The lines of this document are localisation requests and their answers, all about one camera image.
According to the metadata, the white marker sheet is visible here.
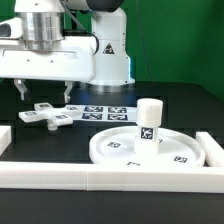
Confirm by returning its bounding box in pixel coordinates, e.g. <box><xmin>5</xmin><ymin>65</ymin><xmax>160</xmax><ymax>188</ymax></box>
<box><xmin>66</xmin><ymin>105</ymin><xmax>136</xmax><ymax>122</ymax></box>

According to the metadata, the white fence bar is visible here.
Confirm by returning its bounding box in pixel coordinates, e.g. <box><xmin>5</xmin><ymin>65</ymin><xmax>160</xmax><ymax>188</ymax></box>
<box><xmin>196</xmin><ymin>132</ymin><xmax>224</xmax><ymax>167</ymax></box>
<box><xmin>0</xmin><ymin>162</ymin><xmax>224</xmax><ymax>193</ymax></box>

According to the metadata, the white cross-shaped table base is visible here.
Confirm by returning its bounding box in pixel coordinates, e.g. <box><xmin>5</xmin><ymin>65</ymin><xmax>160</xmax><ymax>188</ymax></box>
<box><xmin>19</xmin><ymin>102</ymin><xmax>84</xmax><ymax>131</ymax></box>

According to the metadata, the white round table top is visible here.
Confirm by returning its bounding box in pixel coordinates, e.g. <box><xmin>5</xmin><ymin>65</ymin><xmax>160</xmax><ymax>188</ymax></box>
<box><xmin>89</xmin><ymin>126</ymin><xmax>205</xmax><ymax>167</ymax></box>

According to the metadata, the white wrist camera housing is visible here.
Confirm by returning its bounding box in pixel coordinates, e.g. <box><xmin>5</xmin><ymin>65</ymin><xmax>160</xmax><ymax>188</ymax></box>
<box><xmin>0</xmin><ymin>17</ymin><xmax>22</xmax><ymax>40</ymax></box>

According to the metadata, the white left fence block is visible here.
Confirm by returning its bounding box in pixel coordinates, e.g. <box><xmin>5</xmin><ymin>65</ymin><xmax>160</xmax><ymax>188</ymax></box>
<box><xmin>0</xmin><ymin>126</ymin><xmax>12</xmax><ymax>156</ymax></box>

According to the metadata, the white right fence bar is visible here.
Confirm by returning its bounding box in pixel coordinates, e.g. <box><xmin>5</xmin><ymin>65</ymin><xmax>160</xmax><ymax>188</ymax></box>
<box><xmin>196</xmin><ymin>132</ymin><xmax>224</xmax><ymax>167</ymax></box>

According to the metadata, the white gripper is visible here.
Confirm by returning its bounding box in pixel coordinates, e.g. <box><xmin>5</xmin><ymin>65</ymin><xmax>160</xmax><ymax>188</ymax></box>
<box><xmin>0</xmin><ymin>36</ymin><xmax>96</xmax><ymax>103</ymax></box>

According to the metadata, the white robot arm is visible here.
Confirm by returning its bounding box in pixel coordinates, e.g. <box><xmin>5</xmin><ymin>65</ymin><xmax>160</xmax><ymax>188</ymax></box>
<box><xmin>0</xmin><ymin>0</ymin><xmax>134</xmax><ymax>102</ymax></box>

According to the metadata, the white front fence bar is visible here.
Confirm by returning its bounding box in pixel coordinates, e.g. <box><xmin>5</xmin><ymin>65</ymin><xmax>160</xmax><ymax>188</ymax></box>
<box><xmin>0</xmin><ymin>162</ymin><xmax>224</xmax><ymax>193</ymax></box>

